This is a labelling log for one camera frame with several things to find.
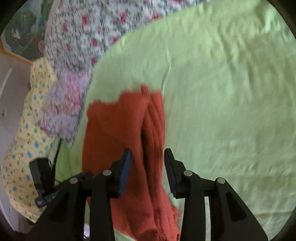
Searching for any rust orange knit garment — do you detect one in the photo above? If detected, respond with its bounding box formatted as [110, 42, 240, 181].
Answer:
[81, 84, 182, 241]

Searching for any gold framed landscape painting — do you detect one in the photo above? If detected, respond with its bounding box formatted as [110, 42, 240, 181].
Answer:
[1, 0, 53, 63]

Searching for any thin black cable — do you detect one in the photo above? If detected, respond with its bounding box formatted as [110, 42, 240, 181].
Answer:
[54, 138, 63, 186]

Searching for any light green bed sheet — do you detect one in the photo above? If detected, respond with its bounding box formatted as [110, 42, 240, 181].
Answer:
[54, 0, 296, 241]

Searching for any yellow floral pillow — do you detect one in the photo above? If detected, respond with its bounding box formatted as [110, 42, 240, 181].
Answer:
[1, 57, 58, 222]

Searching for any white red floral duvet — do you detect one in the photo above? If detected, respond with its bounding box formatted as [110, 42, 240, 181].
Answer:
[44, 0, 200, 71]

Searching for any lilac pink floral pillow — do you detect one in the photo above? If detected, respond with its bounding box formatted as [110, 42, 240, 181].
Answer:
[36, 65, 92, 146]

